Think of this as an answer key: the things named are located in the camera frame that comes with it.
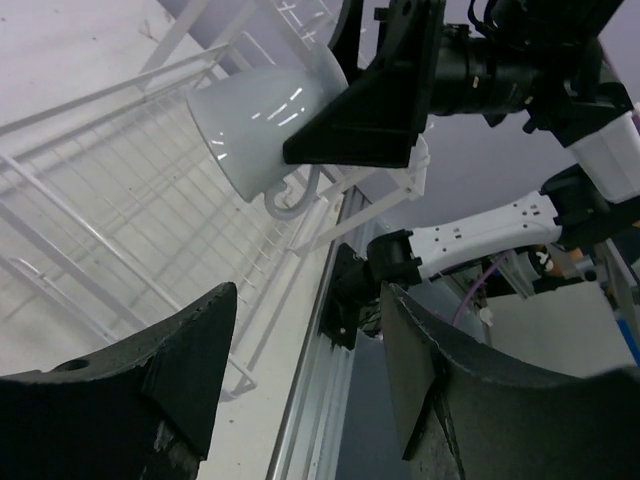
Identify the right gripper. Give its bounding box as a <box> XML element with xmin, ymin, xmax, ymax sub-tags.
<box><xmin>283</xmin><ymin>0</ymin><xmax>544</xmax><ymax>169</ymax></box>

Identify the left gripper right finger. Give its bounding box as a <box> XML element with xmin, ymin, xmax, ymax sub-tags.
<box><xmin>380</xmin><ymin>284</ymin><xmax>639</xmax><ymax>479</ymax></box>

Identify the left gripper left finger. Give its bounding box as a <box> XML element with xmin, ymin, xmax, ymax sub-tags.
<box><xmin>1</xmin><ymin>282</ymin><xmax>237</xmax><ymax>479</ymax></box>

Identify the grey mug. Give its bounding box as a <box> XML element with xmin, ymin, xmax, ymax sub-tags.
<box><xmin>187</xmin><ymin>44</ymin><xmax>348</xmax><ymax>221</ymax></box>

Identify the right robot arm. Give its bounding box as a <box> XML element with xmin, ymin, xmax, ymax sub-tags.
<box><xmin>283</xmin><ymin>1</ymin><xmax>639</xmax><ymax>284</ymax></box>

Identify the aluminium mounting rail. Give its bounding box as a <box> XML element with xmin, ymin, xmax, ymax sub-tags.
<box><xmin>266</xmin><ymin>217</ymin><xmax>381</xmax><ymax>479</ymax></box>

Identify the white wire dish rack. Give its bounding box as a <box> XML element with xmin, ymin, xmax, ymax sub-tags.
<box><xmin>0</xmin><ymin>0</ymin><xmax>431</xmax><ymax>401</ymax></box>

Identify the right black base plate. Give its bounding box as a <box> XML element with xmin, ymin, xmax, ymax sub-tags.
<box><xmin>318</xmin><ymin>243</ymin><xmax>381</xmax><ymax>350</ymax></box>

